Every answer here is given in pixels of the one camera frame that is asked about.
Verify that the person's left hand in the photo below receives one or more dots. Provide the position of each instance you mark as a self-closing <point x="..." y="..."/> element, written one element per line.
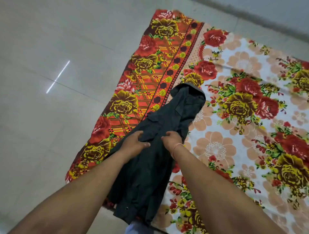
<point x="132" y="145"/>

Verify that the person's right hand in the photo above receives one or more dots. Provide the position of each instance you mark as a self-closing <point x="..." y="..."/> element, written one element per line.
<point x="172" y="139"/>

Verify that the dark green shirt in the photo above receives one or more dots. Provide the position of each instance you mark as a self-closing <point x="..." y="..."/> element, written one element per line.
<point x="149" y="173"/>

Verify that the person's left forearm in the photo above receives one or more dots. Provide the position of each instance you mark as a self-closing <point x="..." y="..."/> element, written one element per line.
<point x="79" y="197"/>

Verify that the person's right forearm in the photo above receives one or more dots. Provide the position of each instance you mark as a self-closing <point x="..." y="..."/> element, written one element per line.
<point x="217" y="197"/>

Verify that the person's pale blue trousers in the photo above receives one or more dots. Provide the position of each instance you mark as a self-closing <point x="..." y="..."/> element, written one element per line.
<point x="136" y="229"/>

